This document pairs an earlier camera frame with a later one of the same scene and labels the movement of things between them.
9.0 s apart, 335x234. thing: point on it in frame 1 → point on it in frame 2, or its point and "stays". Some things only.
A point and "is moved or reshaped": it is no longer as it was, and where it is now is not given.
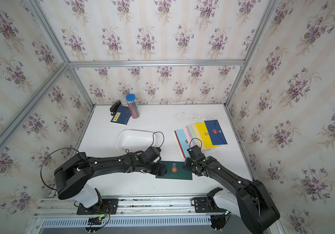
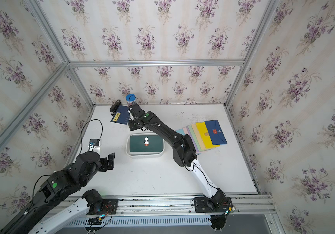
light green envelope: (194, 135) stays
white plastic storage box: (136, 140) is moved or reshaped
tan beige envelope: (198, 136) stays
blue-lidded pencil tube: (133, 107) stays
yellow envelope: (206, 135) stays
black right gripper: (186, 165) → (131, 127)
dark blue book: (121, 115) stays
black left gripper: (158, 173) → (103, 161)
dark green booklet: (176, 170) → (146, 144)
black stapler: (114, 108) stays
